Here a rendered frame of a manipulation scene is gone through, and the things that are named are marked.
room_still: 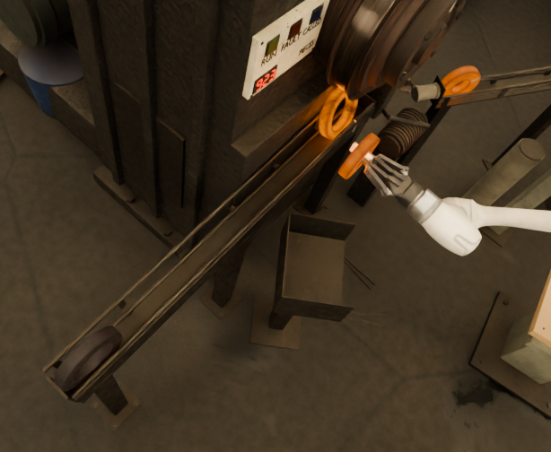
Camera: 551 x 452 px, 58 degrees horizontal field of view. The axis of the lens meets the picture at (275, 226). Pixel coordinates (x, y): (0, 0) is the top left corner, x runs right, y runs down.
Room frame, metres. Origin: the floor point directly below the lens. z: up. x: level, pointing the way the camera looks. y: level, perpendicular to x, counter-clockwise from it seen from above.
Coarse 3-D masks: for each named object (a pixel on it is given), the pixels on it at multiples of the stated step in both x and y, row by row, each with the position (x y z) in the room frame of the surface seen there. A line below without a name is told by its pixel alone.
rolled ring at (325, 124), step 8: (336, 88) 1.17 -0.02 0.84; (328, 96) 1.14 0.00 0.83; (336, 96) 1.14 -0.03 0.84; (344, 96) 1.16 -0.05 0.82; (328, 104) 1.11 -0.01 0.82; (336, 104) 1.12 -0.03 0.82; (352, 104) 1.21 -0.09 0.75; (328, 112) 1.09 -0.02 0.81; (344, 112) 1.20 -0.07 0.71; (352, 112) 1.20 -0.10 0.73; (320, 120) 1.08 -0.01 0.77; (328, 120) 1.08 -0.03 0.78; (344, 120) 1.18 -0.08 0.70; (320, 128) 1.08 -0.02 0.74; (328, 128) 1.08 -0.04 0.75; (336, 128) 1.14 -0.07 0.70; (328, 136) 1.08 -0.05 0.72
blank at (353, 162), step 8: (368, 136) 0.97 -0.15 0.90; (376, 136) 0.99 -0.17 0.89; (360, 144) 0.94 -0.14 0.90; (368, 144) 0.94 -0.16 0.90; (376, 144) 1.00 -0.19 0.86; (352, 152) 0.91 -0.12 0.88; (360, 152) 0.92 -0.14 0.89; (368, 152) 0.95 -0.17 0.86; (352, 160) 0.90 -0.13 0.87; (360, 160) 0.90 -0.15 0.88; (344, 168) 0.89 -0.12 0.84; (352, 168) 0.88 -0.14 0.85; (344, 176) 0.88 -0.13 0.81
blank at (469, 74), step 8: (456, 72) 1.54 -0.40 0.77; (464, 72) 1.54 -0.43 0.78; (472, 72) 1.55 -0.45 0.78; (448, 80) 1.52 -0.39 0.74; (456, 80) 1.52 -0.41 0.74; (464, 80) 1.54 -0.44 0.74; (472, 80) 1.57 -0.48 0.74; (448, 88) 1.52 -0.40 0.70; (456, 88) 1.57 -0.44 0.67; (464, 88) 1.57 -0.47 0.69; (472, 88) 1.58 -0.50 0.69
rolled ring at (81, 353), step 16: (96, 336) 0.22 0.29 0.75; (112, 336) 0.24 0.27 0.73; (80, 352) 0.17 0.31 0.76; (96, 352) 0.21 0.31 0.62; (112, 352) 0.22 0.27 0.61; (64, 368) 0.13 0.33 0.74; (80, 368) 0.16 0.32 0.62; (96, 368) 0.17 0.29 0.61; (64, 384) 0.10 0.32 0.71; (80, 384) 0.13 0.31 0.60
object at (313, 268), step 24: (288, 216) 0.74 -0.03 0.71; (312, 216) 0.77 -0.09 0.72; (288, 240) 0.73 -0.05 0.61; (312, 240) 0.76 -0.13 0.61; (336, 240) 0.79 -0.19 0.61; (288, 264) 0.65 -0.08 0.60; (312, 264) 0.68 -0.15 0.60; (336, 264) 0.71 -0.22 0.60; (288, 288) 0.58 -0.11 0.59; (312, 288) 0.61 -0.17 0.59; (336, 288) 0.64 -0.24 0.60; (264, 312) 0.69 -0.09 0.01; (288, 312) 0.51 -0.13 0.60; (312, 312) 0.52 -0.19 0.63; (336, 312) 0.54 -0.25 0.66; (264, 336) 0.60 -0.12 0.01; (288, 336) 0.63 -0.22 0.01
